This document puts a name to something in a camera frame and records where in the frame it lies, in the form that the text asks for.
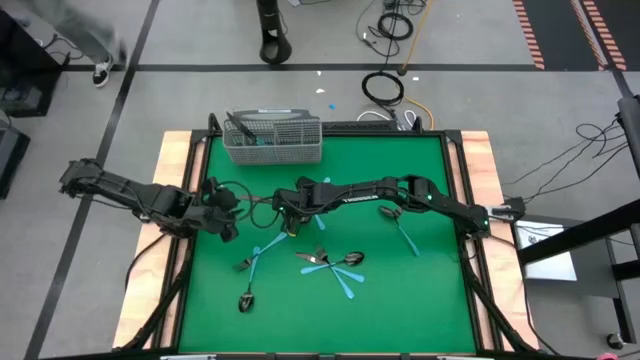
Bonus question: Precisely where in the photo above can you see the white box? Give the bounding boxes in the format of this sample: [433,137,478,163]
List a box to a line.
[513,219,579,283]

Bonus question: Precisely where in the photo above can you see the black box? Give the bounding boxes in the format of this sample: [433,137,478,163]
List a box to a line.
[0,110,32,200]

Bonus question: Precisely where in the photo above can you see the white cable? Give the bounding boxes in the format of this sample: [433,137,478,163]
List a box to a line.
[355,108,419,129]

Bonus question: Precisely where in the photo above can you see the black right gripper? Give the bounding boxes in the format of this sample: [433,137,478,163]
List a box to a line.
[272,187,315,237]

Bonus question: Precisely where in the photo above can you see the grey mesh cutlery basket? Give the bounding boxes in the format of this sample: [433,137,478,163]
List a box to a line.
[222,108,324,167]

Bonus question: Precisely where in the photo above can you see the light wooden table board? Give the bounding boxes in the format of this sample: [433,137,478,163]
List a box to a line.
[112,129,540,351]

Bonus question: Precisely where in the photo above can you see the person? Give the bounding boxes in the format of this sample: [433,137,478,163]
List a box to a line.
[9,0,130,89]

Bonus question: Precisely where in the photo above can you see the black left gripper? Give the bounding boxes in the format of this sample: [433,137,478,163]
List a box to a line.
[199,207,240,244]

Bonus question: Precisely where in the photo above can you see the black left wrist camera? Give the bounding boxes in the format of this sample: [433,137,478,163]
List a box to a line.
[205,175,242,212]

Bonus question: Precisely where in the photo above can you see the black mat orange stripes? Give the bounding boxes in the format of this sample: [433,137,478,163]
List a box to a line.
[510,0,609,72]
[581,0,640,72]

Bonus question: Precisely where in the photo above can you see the yellow cable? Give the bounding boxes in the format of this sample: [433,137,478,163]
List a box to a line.
[398,0,436,131]

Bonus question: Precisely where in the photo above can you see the black cabinet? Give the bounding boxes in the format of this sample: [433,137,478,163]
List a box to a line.
[0,8,65,119]

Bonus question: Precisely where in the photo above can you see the black metal table frame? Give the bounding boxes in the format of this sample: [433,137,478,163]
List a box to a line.
[117,112,540,360]

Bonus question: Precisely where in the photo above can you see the black power strip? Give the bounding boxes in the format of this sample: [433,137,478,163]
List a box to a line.
[322,119,401,133]

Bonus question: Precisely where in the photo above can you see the black cylindrical stand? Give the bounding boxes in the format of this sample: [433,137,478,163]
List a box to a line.
[255,0,294,66]

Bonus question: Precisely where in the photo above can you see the coiled black cable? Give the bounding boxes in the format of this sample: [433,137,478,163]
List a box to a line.
[375,10,415,42]
[360,71,405,107]

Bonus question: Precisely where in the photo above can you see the black metal workbench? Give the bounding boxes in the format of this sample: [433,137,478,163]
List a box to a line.
[514,93,640,351]

